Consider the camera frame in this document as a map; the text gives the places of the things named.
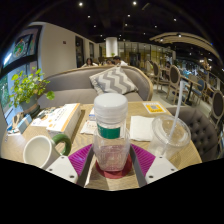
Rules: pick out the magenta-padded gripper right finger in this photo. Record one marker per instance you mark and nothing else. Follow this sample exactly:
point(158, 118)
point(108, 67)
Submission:
point(160, 168)

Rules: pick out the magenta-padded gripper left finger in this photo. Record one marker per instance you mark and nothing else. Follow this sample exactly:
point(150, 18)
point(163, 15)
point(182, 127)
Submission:
point(63, 167)

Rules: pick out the clear bottle with white cap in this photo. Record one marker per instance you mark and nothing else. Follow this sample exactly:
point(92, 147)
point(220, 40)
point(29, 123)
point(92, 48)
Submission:
point(111, 146)

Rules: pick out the clear plastic cup with straw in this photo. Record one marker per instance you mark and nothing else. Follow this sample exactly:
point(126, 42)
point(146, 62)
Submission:
point(170, 133)

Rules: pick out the white paper napkin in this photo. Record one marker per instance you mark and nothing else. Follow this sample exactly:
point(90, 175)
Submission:
point(141, 128)

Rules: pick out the flat round red coaster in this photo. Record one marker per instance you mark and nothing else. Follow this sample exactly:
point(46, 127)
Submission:
point(113, 175)

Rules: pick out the white and orange tissue box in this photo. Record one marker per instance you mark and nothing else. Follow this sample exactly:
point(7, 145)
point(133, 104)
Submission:
point(63, 120)

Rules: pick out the white printed paper slip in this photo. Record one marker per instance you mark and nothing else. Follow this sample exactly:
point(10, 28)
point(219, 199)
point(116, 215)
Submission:
point(88, 126)

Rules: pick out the grey tufted armchair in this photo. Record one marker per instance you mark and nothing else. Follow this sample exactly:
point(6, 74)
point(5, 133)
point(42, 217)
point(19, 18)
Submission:
point(196, 130)

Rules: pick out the white printed leaflet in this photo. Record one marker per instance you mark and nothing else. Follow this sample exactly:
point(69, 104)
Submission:
point(41, 116)

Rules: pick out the blue tissue pack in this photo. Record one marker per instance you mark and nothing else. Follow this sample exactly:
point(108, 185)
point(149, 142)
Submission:
point(23, 123)

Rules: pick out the yellow square table sticker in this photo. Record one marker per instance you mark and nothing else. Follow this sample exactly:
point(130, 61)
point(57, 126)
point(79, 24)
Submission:
point(154, 107)

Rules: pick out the spotted beige pouch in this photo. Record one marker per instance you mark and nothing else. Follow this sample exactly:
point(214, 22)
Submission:
point(17, 119)

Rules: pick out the grey curved sofa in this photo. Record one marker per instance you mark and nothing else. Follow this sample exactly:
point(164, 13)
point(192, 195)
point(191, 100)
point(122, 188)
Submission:
point(66, 88)

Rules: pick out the green potted plant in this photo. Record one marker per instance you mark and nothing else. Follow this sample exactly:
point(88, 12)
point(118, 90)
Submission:
point(28, 88)

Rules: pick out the group of round-backed chairs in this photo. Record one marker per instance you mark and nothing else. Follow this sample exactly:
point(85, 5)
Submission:
point(173, 78)

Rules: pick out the grey chevron cushion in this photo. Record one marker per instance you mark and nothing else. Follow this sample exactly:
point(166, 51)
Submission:
point(113, 80)

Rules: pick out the person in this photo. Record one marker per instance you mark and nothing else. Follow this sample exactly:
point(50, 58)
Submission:
point(107, 62)
point(89, 62)
point(119, 61)

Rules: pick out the round window poster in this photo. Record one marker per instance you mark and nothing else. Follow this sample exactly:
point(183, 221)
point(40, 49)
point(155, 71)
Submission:
point(21, 46)

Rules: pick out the white round pillar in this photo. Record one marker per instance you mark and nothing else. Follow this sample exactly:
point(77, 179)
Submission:
point(111, 46)

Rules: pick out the group of ceiling spotlights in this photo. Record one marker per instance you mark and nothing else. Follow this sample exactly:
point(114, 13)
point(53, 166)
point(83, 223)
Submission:
point(80, 4)

